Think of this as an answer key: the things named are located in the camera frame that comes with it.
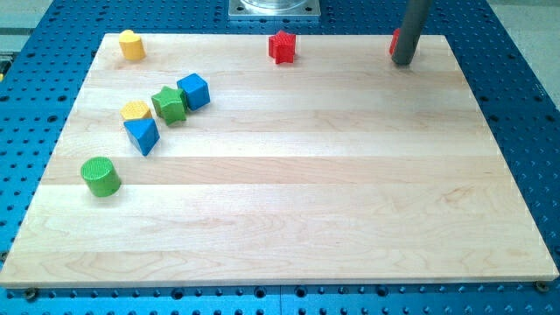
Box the red star block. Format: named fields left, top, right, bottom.
left=268, top=31, right=297, bottom=64

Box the green star block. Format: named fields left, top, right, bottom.
left=151, top=86, right=186, bottom=125

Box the light wooden board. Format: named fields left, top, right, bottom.
left=1, top=33, right=558, bottom=288

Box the blue cube block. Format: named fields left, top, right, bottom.
left=177, top=73, right=211, bottom=111

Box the blue triangle block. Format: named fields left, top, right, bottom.
left=123, top=118, right=160, bottom=156

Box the yellow hexagon block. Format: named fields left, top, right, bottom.
left=120, top=101, right=152, bottom=121

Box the red block behind rod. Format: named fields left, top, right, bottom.
left=388, top=28, right=400, bottom=55

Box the green cylinder block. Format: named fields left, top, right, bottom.
left=80, top=157, right=122, bottom=197

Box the yellow heart block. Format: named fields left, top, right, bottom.
left=118, top=30, right=146, bottom=61

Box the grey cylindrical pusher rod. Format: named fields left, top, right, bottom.
left=391, top=0, right=432, bottom=66

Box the blue perforated metal table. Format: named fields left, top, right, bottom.
left=1, top=0, right=559, bottom=314

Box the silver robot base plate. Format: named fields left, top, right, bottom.
left=228, top=0, right=321, bottom=18

